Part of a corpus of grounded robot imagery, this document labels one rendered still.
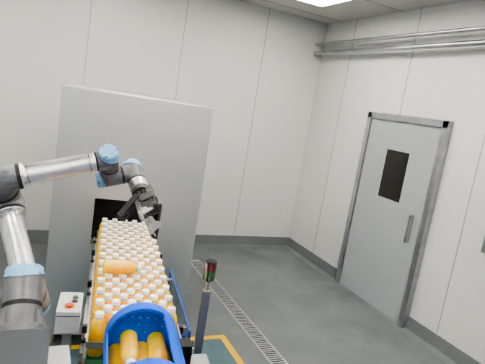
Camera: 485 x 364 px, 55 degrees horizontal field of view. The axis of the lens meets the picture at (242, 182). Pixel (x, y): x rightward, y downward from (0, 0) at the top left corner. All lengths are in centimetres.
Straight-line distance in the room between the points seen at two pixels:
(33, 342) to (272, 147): 563
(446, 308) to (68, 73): 487
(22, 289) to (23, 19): 471
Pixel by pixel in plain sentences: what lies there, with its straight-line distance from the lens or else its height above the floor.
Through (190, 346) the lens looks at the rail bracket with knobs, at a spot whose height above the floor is 100.
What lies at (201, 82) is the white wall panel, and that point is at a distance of 633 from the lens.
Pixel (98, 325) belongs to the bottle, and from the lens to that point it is 215.
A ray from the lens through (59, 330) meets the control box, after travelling 218.
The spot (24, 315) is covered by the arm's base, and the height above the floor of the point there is 136.
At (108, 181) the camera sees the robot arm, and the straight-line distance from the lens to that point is 194.
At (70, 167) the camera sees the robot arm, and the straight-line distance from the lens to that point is 183.
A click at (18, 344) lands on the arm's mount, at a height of 129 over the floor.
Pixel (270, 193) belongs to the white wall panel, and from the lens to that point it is 696.
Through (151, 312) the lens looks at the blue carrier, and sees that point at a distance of 196.
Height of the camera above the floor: 206
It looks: 9 degrees down
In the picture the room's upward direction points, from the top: 9 degrees clockwise
